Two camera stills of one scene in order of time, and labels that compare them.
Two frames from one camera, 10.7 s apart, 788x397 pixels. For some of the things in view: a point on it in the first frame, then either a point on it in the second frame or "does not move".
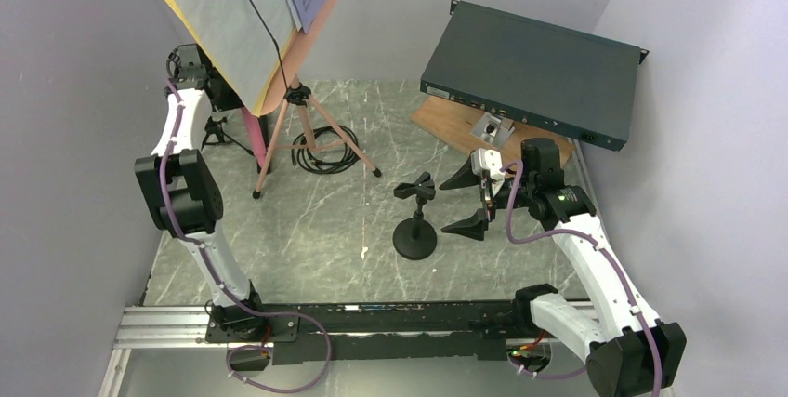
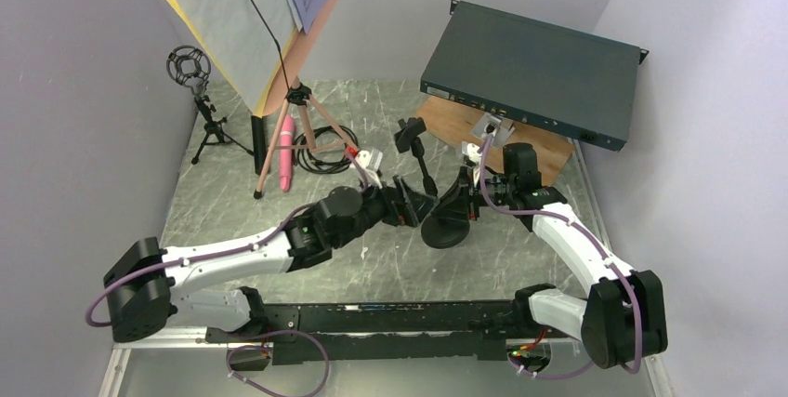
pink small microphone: [255, 135] to [286, 155]
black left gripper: [231, 104] to [413, 206]
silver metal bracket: [493, 129] does not move
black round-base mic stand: [415, 239] to [439, 230]
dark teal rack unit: [577, 84] does not move
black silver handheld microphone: [265, 123] does not move
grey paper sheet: [238, 3] does not move
